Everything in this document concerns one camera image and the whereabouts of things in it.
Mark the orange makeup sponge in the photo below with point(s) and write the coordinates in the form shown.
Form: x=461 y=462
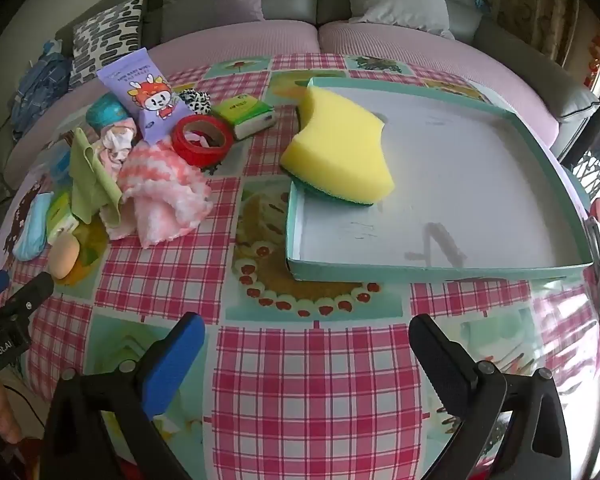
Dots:
x=62 y=257

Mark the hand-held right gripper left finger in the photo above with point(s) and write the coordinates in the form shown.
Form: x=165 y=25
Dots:
x=172 y=360

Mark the pink white striped towel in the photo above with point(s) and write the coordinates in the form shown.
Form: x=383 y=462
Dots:
x=165 y=195

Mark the black metal lattice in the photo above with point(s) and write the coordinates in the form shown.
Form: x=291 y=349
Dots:
x=597 y=165

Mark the printed checkered tablecloth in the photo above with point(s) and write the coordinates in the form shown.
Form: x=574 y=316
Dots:
x=305 y=385

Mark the purple wet wipes pack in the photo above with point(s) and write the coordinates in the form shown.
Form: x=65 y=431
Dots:
x=140 y=95

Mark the teal soft cube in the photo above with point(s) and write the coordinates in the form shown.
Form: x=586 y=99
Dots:
x=105 y=112

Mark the red tape roll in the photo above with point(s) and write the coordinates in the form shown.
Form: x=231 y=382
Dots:
x=200 y=157

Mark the small green tissue pack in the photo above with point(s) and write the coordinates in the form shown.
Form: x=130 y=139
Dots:
x=60 y=217

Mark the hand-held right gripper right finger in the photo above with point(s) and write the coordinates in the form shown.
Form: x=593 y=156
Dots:
x=442 y=365

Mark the clear plastic container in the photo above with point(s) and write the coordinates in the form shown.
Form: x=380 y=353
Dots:
x=60 y=167

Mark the teal cardboard box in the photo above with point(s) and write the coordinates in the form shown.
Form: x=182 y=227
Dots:
x=455 y=185

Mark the light green cloth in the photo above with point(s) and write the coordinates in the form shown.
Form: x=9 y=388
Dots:
x=87 y=180

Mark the pink white sock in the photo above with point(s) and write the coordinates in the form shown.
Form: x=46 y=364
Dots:
x=117 y=145

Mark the patterned curtain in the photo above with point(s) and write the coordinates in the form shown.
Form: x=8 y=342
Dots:
x=535 y=5

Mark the small blue cloth piece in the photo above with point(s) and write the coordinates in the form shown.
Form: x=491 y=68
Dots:
x=481 y=2

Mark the yellow green sponge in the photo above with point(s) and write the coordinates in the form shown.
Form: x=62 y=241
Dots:
x=340 y=150

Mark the red decoration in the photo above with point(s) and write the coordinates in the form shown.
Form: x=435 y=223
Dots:
x=595 y=60

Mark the black white patterned pillow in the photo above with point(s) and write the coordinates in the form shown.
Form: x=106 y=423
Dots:
x=105 y=35

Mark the black white spotted scrunchie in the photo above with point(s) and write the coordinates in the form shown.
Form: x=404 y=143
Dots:
x=195 y=100

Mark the blue clothes pile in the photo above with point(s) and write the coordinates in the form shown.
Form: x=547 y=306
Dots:
x=40 y=90

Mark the light blue face mask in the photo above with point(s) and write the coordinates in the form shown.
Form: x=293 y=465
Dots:
x=32 y=232

